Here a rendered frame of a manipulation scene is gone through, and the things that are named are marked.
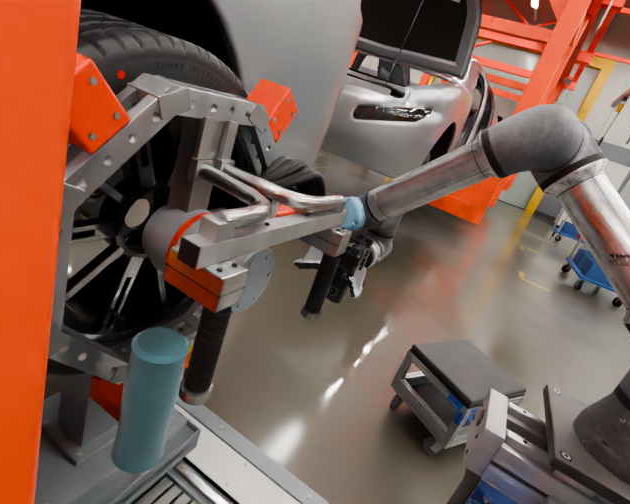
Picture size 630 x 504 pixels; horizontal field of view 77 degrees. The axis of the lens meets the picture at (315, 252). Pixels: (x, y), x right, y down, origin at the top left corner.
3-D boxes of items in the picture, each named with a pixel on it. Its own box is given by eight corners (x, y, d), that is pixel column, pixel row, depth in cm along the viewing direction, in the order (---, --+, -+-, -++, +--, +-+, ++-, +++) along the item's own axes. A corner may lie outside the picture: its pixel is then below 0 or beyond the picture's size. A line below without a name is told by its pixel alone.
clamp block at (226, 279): (190, 271, 55) (198, 237, 53) (241, 302, 52) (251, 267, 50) (161, 280, 51) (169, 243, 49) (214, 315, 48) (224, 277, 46)
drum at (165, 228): (187, 256, 85) (201, 194, 80) (266, 304, 77) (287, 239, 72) (130, 271, 73) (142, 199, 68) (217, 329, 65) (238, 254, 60)
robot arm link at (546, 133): (582, 145, 60) (339, 243, 91) (592, 154, 68) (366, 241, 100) (556, 76, 61) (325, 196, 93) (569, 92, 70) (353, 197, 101)
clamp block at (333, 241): (308, 234, 85) (316, 212, 83) (344, 253, 81) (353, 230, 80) (296, 238, 80) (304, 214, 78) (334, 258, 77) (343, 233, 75)
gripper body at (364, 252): (333, 237, 88) (354, 230, 98) (321, 271, 91) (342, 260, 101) (363, 253, 85) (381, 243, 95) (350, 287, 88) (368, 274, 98)
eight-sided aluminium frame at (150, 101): (227, 306, 109) (284, 106, 90) (246, 318, 107) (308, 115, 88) (0, 412, 62) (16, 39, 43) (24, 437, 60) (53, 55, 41)
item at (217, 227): (200, 179, 69) (214, 117, 65) (291, 225, 62) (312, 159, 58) (107, 183, 53) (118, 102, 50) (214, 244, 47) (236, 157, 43)
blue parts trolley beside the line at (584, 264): (558, 268, 583) (595, 207, 549) (603, 287, 566) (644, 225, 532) (570, 289, 493) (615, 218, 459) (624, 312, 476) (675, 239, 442)
